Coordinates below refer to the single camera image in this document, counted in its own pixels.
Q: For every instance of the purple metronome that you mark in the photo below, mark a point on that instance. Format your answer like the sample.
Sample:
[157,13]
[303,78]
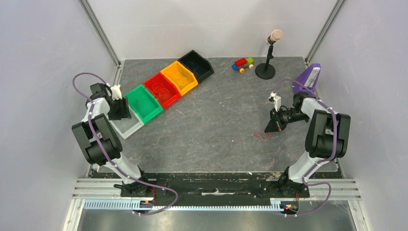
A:
[307,80]

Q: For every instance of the white bin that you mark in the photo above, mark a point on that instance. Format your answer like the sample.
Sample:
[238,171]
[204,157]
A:
[127,126]

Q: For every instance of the black bin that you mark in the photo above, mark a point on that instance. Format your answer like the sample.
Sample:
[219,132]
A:
[198,65]

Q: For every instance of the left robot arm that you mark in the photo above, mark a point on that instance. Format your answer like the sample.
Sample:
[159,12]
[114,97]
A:
[97,138]

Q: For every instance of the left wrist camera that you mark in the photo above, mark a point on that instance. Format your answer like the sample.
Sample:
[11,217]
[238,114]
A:
[116,93]

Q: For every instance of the slotted cable duct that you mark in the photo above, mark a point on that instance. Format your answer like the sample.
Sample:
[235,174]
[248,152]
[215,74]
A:
[142,206]

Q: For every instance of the toy brick car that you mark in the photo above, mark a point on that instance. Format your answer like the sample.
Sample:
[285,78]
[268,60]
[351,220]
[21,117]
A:
[242,64]

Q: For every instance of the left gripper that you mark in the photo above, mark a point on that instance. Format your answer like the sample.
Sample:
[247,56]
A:
[124,112]

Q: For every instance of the yellow bin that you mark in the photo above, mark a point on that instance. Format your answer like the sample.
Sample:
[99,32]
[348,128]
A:
[182,78]

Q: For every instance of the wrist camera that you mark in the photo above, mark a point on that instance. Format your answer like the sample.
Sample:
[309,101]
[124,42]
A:
[116,93]
[275,100]

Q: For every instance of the microphone on stand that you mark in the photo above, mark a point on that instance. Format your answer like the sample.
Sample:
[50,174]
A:
[266,70]

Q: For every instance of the red bin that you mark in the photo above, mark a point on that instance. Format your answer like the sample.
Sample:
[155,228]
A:
[162,89]

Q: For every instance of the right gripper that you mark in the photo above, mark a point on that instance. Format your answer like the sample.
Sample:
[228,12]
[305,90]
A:
[279,117]

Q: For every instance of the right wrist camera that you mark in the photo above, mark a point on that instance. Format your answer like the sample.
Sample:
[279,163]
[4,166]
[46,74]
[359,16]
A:
[275,100]

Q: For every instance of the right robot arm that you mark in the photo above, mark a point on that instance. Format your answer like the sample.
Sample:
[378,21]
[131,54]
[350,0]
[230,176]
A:
[326,138]

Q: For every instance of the green bin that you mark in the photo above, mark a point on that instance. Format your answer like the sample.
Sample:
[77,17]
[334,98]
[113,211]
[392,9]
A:
[144,104]

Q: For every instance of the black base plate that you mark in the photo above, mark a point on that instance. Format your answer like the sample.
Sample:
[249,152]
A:
[214,189]

